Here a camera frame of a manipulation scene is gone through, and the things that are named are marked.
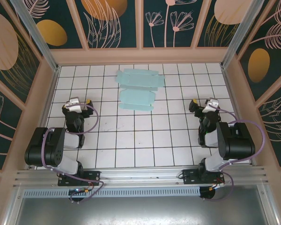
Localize teal panel pink flower outlines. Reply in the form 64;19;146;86
142;0;208;49

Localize dark framed picture lower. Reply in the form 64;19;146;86
0;0;43;111

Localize teal panel big orange disc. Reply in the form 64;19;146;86
74;0;141;49

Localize light blue paper box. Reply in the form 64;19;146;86
115;68;165;113

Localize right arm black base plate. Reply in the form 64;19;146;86
182;168;225;186

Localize teal panel pink disc leaves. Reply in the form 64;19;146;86
196;0;249;48

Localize slotted grey cable duct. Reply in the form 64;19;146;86
22;187;201;198

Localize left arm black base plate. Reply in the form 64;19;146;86
58;170;101;187

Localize aluminium frame post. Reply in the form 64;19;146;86
10;0;61;72
220;0;266;69

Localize aluminium mounting rail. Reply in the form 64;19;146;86
13;165;270;188

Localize dark framed picture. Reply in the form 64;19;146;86
0;72;24;170
0;0;43;111

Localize teal panel orange oval feathers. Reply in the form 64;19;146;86
236;0;281;102

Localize dark framed picture upper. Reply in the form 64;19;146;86
0;72;24;170

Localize teal panel pink leaf outlines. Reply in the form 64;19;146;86
257;86;281;167

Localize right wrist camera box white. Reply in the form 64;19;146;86
202;97;220;113

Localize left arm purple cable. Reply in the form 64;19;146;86
42;105;105;203

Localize teal panel small orange oval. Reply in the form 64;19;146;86
21;0;89;50

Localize grey metal sheet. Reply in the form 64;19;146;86
4;196;280;225

